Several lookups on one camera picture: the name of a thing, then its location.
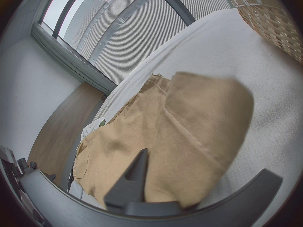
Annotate grey-green curtain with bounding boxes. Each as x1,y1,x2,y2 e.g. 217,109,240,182
30,21,118,96

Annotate white garment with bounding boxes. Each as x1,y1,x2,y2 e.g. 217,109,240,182
80,117,106,142

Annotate bed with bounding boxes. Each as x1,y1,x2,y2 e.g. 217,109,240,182
27,7,303,213

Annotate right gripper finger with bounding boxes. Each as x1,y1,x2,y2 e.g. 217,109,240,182
104,148,150,213

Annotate tan shorts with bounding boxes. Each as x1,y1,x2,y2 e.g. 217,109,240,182
73,71,255,209

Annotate black garment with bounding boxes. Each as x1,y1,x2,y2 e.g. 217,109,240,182
67,165,76,191

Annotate round woven basket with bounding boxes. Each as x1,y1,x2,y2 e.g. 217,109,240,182
230,0,303,65

